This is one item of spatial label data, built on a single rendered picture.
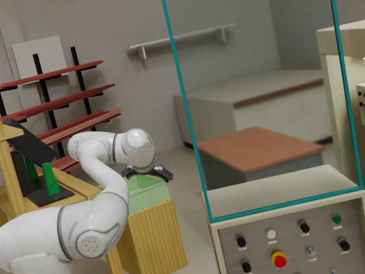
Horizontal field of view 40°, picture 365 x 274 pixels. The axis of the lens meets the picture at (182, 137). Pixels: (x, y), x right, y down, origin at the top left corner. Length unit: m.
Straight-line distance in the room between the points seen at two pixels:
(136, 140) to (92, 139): 0.15
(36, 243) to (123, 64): 7.70
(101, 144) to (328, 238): 0.87
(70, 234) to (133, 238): 3.02
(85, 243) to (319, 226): 0.99
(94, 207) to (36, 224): 0.14
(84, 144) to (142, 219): 2.56
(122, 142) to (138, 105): 7.23
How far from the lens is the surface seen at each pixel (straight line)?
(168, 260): 4.42
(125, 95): 8.85
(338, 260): 1.98
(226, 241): 1.85
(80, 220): 1.19
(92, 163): 1.57
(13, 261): 1.28
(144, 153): 1.69
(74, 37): 8.71
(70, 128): 7.39
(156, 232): 4.30
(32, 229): 1.25
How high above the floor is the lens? 1.92
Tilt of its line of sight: 11 degrees down
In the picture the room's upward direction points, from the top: 12 degrees counter-clockwise
